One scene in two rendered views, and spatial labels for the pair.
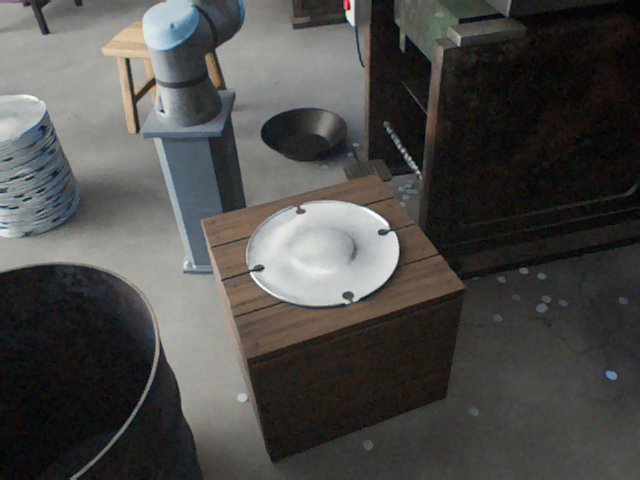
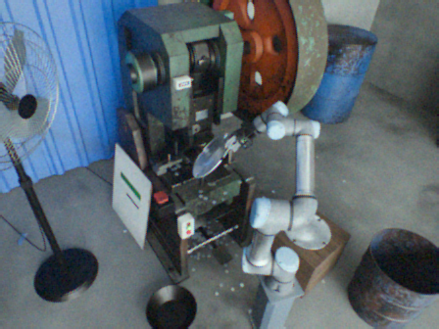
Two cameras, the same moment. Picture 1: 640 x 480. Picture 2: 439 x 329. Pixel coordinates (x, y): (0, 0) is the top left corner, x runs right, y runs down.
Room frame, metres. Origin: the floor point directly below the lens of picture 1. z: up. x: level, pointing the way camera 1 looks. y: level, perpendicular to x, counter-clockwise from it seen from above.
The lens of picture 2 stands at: (1.91, 0.95, 2.00)
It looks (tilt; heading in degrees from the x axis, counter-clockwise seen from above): 41 degrees down; 244
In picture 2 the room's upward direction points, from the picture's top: 4 degrees clockwise
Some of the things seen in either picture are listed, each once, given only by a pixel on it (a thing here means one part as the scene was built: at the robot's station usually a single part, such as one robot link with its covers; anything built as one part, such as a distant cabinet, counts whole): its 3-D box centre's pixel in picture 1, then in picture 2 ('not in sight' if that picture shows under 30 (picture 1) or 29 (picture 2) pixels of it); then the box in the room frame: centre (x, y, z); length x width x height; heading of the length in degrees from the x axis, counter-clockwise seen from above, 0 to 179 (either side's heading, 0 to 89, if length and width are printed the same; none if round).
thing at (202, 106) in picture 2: not in sight; (197, 115); (1.37, -0.47, 1.04); 0.17 x 0.15 x 0.30; 101
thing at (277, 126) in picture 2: not in sight; (279, 126); (1.16, -0.03, 1.21); 0.11 x 0.11 x 0.08; 62
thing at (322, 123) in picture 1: (304, 138); (171, 310); (1.70, 0.03, 0.04); 0.30 x 0.30 x 0.07
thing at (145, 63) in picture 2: not in sight; (144, 72); (1.62, -0.48, 1.31); 0.22 x 0.12 x 0.22; 101
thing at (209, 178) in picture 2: not in sight; (209, 173); (1.34, -0.34, 0.72); 0.25 x 0.14 x 0.14; 101
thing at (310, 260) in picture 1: (322, 249); (307, 229); (0.79, 0.00, 0.35); 0.29 x 0.29 x 0.01
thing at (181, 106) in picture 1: (185, 90); (280, 276); (1.19, 0.28, 0.50); 0.15 x 0.15 x 0.10
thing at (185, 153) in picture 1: (207, 187); (272, 303); (1.19, 0.28, 0.23); 0.19 x 0.19 x 0.45; 85
